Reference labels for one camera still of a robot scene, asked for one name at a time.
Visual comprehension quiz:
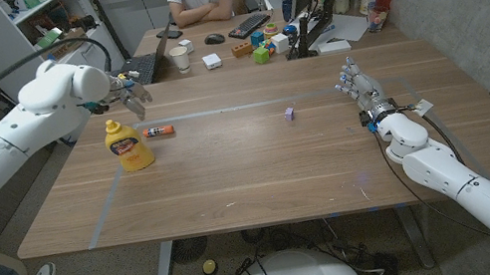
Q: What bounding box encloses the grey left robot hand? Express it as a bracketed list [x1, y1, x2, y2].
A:
[102, 69, 157, 128]

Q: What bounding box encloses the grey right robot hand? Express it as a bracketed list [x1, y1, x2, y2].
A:
[330, 49, 403, 133]

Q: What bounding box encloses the orange glue stick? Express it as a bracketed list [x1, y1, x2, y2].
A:
[141, 123, 176, 140]

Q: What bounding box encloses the yellow mustard bottle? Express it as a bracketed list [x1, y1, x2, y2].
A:
[101, 113, 158, 176]

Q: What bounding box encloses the dark laptop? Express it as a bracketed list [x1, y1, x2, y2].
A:
[104, 18, 183, 92]

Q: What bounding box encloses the white wrist tag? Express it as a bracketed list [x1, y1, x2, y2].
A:
[412, 98, 436, 118]

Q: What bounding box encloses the flat white rectangular box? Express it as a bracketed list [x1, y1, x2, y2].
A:
[316, 37, 353, 57]

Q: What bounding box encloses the white paper cup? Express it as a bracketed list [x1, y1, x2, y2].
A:
[167, 44, 193, 78]

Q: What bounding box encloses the white paper sheet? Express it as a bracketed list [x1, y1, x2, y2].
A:
[304, 8, 372, 51]

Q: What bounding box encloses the black smartphone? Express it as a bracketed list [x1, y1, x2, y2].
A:
[154, 26, 185, 43]

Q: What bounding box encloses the small white cube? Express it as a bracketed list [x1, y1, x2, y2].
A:
[177, 38, 195, 56]

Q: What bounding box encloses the cardboard box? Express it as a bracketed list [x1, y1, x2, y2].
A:
[37, 25, 92, 63]

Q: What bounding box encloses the small purple cube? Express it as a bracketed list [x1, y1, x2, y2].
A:
[282, 106, 297, 124]

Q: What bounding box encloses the flat white square box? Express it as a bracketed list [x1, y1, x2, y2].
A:
[201, 51, 224, 72]

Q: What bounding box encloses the wooden desk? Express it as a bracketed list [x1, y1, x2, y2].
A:
[128, 0, 409, 90]

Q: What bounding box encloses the black computer mouse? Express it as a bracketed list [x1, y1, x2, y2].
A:
[203, 31, 227, 47]

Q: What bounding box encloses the large white cube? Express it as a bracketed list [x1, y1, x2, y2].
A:
[270, 31, 292, 57]

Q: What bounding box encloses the green cube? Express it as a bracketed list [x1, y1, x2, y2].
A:
[252, 45, 272, 66]

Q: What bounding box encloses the blue cup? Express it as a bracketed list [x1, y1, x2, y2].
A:
[280, 0, 297, 24]

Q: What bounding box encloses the orange brick block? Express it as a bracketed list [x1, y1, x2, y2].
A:
[230, 40, 256, 60]

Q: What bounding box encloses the teal cube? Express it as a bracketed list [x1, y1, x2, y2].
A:
[249, 29, 267, 48]

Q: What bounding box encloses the black keyboard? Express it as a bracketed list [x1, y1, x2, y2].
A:
[225, 11, 275, 42]

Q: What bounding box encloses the grey table leg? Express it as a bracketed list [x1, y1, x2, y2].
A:
[394, 202, 437, 274]
[144, 239, 179, 275]

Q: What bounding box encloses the black round fan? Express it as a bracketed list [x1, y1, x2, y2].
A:
[169, 234, 212, 266]

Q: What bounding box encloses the yellow ball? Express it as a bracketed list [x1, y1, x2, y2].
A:
[200, 257, 220, 275]

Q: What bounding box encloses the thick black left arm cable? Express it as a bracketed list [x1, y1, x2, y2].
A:
[0, 29, 120, 120]

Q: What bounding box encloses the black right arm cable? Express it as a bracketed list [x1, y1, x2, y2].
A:
[373, 112, 490, 275]

